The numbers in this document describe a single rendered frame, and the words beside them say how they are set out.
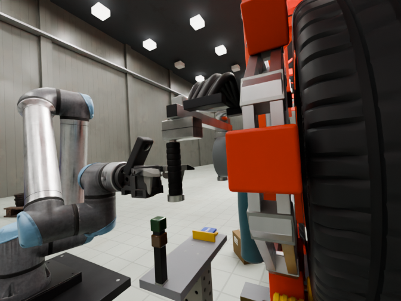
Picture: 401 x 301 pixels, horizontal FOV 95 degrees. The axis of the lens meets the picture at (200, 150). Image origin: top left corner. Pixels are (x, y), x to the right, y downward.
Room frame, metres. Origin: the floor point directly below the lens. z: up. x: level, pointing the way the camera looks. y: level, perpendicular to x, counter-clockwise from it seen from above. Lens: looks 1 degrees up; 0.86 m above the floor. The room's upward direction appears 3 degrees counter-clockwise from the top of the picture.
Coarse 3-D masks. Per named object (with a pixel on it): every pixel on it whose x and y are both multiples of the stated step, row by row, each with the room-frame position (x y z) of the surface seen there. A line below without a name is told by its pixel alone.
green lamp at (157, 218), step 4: (156, 216) 0.63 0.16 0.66; (160, 216) 0.63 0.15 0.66; (152, 220) 0.60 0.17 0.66; (156, 220) 0.60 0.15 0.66; (160, 220) 0.60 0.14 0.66; (164, 220) 0.61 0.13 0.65; (152, 224) 0.60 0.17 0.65; (156, 224) 0.60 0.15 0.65; (160, 224) 0.59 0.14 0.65; (164, 224) 0.61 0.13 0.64; (152, 228) 0.60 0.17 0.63; (156, 228) 0.60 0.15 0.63; (160, 228) 0.59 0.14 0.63; (164, 228) 0.61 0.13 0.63
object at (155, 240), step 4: (152, 236) 0.60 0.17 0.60; (156, 236) 0.60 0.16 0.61; (160, 236) 0.59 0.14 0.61; (164, 236) 0.61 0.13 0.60; (152, 240) 0.60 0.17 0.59; (156, 240) 0.60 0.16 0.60; (160, 240) 0.59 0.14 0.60; (164, 240) 0.61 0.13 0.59; (152, 244) 0.60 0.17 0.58; (156, 244) 0.60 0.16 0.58; (160, 244) 0.59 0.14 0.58; (164, 244) 0.61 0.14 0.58
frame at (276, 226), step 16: (256, 64) 0.33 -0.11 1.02; (272, 64) 0.31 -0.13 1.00; (256, 80) 0.29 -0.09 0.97; (272, 80) 0.27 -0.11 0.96; (240, 96) 0.29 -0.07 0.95; (256, 96) 0.28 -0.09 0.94; (272, 96) 0.27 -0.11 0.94; (256, 112) 0.30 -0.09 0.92; (272, 112) 0.27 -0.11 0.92; (288, 112) 0.68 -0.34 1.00; (256, 208) 0.28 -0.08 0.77; (272, 208) 0.28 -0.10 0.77; (288, 208) 0.26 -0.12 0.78; (256, 224) 0.28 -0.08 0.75; (272, 224) 0.27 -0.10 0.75; (288, 224) 0.26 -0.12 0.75; (256, 240) 0.31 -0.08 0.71; (272, 240) 0.29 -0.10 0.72; (288, 240) 0.28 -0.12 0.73; (272, 256) 0.37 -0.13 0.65; (288, 256) 0.32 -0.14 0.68; (272, 272) 0.42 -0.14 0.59; (288, 272) 0.39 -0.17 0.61
